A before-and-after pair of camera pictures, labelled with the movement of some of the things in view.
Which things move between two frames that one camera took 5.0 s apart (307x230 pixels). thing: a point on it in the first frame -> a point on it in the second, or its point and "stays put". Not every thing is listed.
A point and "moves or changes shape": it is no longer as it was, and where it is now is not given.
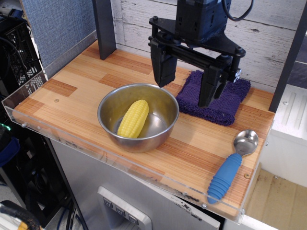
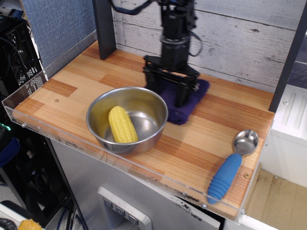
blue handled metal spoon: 245,142 stays put
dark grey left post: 103,16 stays put
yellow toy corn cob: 133,120 -> 123,128
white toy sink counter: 285,153 stays put
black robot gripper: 198,37 -> 173,64
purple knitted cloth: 221,110 -> 180,115
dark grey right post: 291,58 stays put
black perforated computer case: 20,66 stays put
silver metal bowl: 139,118 moves or changes shape
